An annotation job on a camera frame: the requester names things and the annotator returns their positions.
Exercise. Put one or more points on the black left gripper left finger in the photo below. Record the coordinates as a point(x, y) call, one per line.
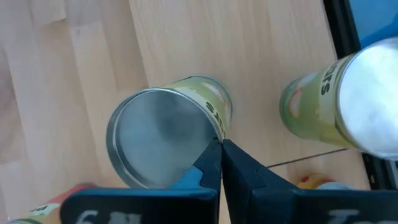
point(155, 205)

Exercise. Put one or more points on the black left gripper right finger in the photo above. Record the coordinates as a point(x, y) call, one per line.
point(242, 186)

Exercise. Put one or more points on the yellow red fruit tin can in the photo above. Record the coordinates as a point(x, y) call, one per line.
point(314, 182)

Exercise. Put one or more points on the pears label tin can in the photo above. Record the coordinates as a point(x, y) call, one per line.
point(367, 99)
point(161, 133)

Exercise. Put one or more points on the apple label tin can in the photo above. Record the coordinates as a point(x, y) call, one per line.
point(46, 208)

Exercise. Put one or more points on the wooden shelf board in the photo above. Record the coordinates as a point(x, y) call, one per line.
point(248, 62)

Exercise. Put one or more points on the black table frame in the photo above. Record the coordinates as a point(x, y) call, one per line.
point(342, 28)

